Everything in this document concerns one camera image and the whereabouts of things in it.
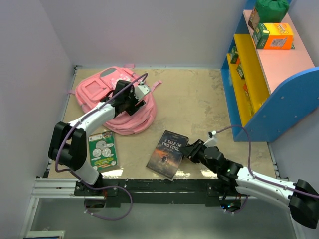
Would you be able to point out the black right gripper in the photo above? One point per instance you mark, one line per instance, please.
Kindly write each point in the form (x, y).
(192, 151)

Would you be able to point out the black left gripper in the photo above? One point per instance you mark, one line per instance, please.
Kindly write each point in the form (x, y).
(136, 105)

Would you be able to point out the dark novel book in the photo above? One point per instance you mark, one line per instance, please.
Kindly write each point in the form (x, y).
(166, 157)

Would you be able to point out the pink student backpack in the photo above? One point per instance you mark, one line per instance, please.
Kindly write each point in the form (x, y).
(91, 90)

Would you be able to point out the green paperback book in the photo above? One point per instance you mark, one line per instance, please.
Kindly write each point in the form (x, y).
(102, 151)

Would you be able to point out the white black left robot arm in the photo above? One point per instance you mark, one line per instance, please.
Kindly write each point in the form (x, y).
(68, 145)

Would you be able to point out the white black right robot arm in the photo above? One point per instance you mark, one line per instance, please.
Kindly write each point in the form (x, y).
(299, 198)

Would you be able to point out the green cloth bag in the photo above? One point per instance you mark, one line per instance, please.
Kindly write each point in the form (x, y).
(271, 11)

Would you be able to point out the orange packet on shelf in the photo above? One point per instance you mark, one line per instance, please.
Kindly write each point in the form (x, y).
(247, 97)

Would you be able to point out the small green box lower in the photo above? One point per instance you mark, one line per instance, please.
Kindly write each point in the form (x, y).
(239, 70)

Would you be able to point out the small green box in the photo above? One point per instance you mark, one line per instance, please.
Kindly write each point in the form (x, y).
(239, 70)
(234, 56)

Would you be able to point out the blue yellow pink shelf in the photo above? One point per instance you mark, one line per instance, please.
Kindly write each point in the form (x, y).
(283, 86)

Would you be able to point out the small green box upper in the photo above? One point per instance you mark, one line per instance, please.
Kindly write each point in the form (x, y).
(234, 56)

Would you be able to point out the orange green crayon box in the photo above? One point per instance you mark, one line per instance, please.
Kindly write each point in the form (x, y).
(273, 36)

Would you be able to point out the brown card box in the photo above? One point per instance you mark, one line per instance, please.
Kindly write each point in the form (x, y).
(254, 19)

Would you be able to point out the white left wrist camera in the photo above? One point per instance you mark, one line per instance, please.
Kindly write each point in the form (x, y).
(141, 91)

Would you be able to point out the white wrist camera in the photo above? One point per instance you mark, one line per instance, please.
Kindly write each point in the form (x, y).
(212, 139)
(141, 91)

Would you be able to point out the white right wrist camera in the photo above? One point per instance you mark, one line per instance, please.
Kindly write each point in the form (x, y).
(212, 139)

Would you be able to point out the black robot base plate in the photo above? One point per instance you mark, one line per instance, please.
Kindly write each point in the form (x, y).
(161, 191)

